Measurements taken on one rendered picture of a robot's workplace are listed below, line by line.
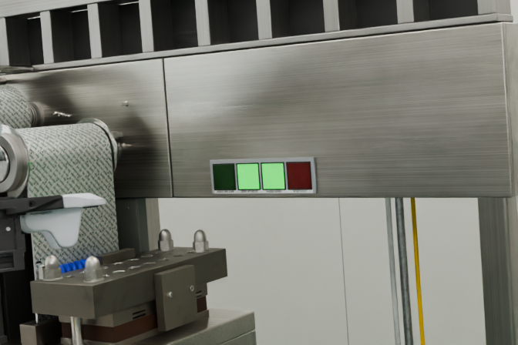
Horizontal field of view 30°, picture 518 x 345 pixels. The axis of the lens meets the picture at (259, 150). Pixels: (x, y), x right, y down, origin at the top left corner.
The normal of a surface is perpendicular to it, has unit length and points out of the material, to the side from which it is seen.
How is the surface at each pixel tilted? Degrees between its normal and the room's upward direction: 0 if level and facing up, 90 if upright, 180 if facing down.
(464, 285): 90
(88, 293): 90
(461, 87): 90
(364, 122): 90
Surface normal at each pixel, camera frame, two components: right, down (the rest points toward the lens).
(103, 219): 0.82, -0.03
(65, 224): 0.27, -0.11
